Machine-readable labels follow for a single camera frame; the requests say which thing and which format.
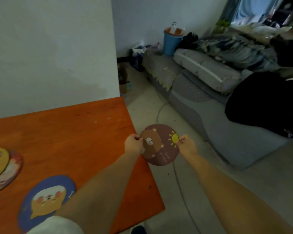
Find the person's right hand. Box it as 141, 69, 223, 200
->
176, 134, 199, 158

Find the person's left hand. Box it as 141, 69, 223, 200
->
124, 133, 145, 159

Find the brown bear sun coaster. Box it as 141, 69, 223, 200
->
139, 124, 180, 166

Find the blue shiba dog coaster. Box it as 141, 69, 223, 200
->
17, 175, 77, 234

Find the purple pink bear coaster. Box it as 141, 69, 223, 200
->
0, 150, 24, 196

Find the person's left forearm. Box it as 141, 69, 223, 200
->
55, 152, 141, 234

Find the person's right forearm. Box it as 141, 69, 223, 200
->
185, 153, 293, 234

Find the person's left blue trouser leg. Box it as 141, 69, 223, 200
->
131, 225, 147, 234

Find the grey sofa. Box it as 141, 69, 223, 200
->
141, 48, 293, 170

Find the brown cardboard box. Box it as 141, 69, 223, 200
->
118, 64, 130, 95

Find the orange-brown wooden table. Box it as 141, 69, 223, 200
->
0, 96, 166, 234

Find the grey long pillow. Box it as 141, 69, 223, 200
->
173, 48, 242, 95

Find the beige lace sofa cover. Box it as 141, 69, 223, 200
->
143, 52, 184, 92

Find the dark blue plastic crate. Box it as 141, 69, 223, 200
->
131, 45, 152, 72

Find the blue plastic bucket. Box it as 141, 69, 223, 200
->
163, 28, 185, 56

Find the patterned blanket pile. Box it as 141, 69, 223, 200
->
195, 24, 293, 78

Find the black bag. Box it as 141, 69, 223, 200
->
177, 32, 199, 49

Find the white shirt sleeve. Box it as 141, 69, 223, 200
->
27, 215, 85, 234

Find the orange cloth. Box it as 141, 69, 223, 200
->
166, 21, 186, 36

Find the green potted plant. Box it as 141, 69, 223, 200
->
211, 19, 231, 34

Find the black garment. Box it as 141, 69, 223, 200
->
270, 34, 293, 69

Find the blue curtain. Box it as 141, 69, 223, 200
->
222, 0, 281, 25

